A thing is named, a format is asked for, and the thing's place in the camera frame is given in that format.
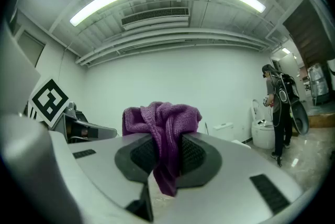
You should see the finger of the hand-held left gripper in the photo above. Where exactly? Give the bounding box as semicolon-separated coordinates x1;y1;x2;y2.
87;126;118;140

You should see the wall window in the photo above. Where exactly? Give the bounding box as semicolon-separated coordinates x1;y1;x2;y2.
17;30;46;68

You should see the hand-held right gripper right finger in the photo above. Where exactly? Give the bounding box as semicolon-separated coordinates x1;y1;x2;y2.
157;131;312;224

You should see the ceiling air conditioner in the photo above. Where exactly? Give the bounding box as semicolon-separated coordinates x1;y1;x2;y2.
120;7;191;31

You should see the purple cloth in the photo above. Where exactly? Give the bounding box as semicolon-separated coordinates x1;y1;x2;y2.
122;101;203;197

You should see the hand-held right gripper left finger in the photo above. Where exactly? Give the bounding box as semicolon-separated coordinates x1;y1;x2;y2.
49;131;159;222

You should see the wooden platform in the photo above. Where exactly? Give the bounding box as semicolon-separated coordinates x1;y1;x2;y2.
292;111;335;137

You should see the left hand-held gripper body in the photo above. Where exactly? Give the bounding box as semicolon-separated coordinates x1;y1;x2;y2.
28;77;90;144

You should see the silver wrapped appliance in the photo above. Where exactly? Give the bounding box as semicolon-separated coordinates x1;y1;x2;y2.
306;63;331;106

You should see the white round toilet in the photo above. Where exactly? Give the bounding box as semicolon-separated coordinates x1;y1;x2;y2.
251;98;276;150

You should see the dark wooden staircase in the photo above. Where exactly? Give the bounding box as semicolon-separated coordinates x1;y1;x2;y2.
282;0;329;68

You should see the white door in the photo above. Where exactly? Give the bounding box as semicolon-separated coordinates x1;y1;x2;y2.
277;53;307;103

